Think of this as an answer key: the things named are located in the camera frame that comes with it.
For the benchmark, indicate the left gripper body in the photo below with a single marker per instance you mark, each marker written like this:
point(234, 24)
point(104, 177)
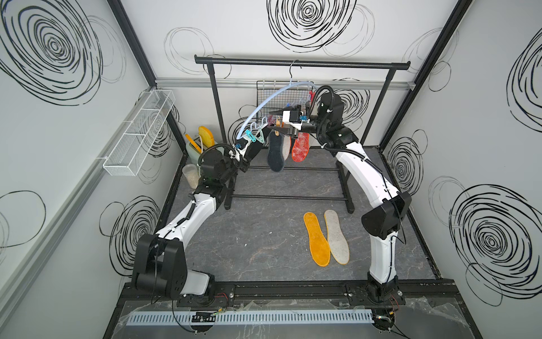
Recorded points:
point(243, 165)

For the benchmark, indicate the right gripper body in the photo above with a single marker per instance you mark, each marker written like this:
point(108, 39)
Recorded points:
point(312, 128)

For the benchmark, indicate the grey black-backed insole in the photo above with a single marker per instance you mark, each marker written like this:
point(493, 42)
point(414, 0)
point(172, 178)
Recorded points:
point(275, 157)

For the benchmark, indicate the black garment rack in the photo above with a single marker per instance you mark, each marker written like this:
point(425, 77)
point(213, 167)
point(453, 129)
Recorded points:
point(328, 129)

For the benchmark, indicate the orange fuzzy insole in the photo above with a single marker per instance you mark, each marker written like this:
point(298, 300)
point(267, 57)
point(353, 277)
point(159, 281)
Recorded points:
point(318, 245)

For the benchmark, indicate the grey felt yellow-edged insole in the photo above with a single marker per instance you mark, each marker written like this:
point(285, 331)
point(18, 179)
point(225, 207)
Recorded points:
point(339, 247)

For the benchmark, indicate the grey orange-edged insole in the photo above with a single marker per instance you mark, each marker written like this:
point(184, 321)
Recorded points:
point(286, 147)

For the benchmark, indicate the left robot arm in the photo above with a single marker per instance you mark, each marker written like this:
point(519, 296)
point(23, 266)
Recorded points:
point(160, 266)

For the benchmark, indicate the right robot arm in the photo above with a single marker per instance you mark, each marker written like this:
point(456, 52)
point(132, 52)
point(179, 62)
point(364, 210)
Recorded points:
point(382, 223)

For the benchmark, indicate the mint green clothespin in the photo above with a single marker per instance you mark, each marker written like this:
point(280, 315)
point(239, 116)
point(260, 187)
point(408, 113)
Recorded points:
point(259, 135)

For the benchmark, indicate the teal clothespin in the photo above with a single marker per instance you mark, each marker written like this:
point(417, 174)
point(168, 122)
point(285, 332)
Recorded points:
point(250, 136)

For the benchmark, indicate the red white patterned insole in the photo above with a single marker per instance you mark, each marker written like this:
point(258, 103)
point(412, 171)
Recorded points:
point(301, 147)

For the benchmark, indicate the yellow toast slice leaning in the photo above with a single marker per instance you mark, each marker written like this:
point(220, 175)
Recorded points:
point(194, 145)

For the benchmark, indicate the mint green toaster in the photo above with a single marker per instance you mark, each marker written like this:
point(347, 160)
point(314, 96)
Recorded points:
point(193, 152)

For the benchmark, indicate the translucent plastic cup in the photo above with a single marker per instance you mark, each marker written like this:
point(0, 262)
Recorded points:
point(191, 173)

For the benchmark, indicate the black wire wall basket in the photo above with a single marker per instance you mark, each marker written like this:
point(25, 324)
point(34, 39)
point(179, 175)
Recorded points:
point(297, 95)

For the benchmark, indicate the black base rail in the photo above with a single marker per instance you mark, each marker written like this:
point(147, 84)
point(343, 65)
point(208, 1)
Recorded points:
point(353, 293)

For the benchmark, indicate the white slotted cable duct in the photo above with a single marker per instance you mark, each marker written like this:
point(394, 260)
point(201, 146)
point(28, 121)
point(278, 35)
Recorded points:
point(262, 317)

